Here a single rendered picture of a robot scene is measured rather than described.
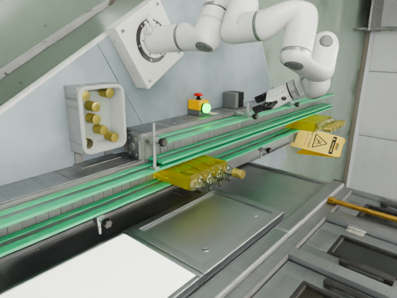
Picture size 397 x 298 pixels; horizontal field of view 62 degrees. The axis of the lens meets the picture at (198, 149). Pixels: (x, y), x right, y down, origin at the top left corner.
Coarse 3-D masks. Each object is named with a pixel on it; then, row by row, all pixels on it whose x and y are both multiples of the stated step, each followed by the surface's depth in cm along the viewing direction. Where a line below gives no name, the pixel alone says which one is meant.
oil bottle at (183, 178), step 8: (168, 168) 123; (176, 168) 123; (160, 176) 126; (168, 176) 123; (176, 176) 120; (184, 176) 117; (192, 176) 116; (200, 176) 118; (176, 184) 121; (184, 184) 118; (192, 184) 116
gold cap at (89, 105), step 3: (87, 102) 111; (90, 102) 111; (93, 102) 110; (96, 102) 110; (84, 105) 112; (87, 105) 111; (90, 105) 110; (93, 105) 110; (96, 105) 111; (99, 105) 112; (87, 108) 111; (90, 108) 110; (93, 108) 110; (96, 108) 111; (99, 108) 112; (93, 111) 110; (96, 111) 111
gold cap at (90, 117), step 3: (87, 114) 113; (90, 114) 112; (93, 114) 112; (96, 114) 112; (87, 117) 112; (90, 117) 111; (93, 117) 111; (96, 117) 112; (99, 117) 112; (87, 120) 113; (90, 120) 111; (93, 120) 111; (96, 120) 112; (99, 120) 113; (93, 123) 111; (96, 123) 112
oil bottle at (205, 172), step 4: (180, 164) 127; (184, 164) 127; (188, 164) 127; (192, 164) 127; (184, 168) 125; (188, 168) 124; (192, 168) 124; (196, 168) 124; (200, 168) 124; (204, 168) 124; (200, 172) 120; (204, 172) 120; (208, 172) 121; (204, 176) 120; (208, 176) 120; (204, 180) 120
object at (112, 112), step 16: (80, 96) 103; (96, 96) 115; (112, 96) 117; (80, 112) 104; (96, 112) 116; (112, 112) 119; (80, 128) 106; (112, 128) 122; (96, 144) 116; (112, 144) 117
